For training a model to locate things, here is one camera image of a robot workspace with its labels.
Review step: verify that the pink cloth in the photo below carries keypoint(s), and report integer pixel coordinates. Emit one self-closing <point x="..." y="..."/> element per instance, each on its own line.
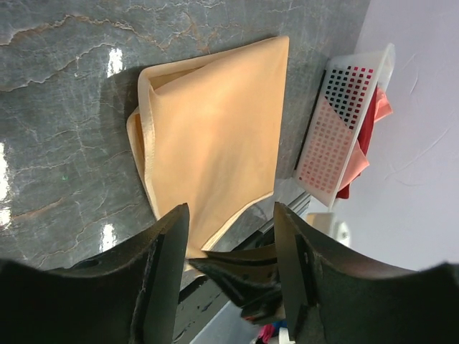
<point x="379" y="108"/>

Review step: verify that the red cloth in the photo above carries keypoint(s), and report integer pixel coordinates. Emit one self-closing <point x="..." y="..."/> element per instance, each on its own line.
<point x="358" y="162"/>

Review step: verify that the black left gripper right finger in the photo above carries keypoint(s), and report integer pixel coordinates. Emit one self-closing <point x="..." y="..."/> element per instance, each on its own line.
<point x="333" y="294"/>

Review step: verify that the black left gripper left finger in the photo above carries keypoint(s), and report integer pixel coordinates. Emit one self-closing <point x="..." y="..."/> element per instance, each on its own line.
<point x="128" y="294"/>

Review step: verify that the white perforated plastic basket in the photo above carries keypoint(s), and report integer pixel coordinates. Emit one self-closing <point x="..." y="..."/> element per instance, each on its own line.
<point x="348" y="86"/>

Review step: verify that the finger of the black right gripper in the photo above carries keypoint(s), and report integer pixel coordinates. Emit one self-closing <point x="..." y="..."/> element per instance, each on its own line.
<point x="250" y="279"/>

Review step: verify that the peach cloth napkin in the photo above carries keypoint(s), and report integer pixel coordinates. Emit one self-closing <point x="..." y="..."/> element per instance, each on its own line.
<point x="206" y="134"/>

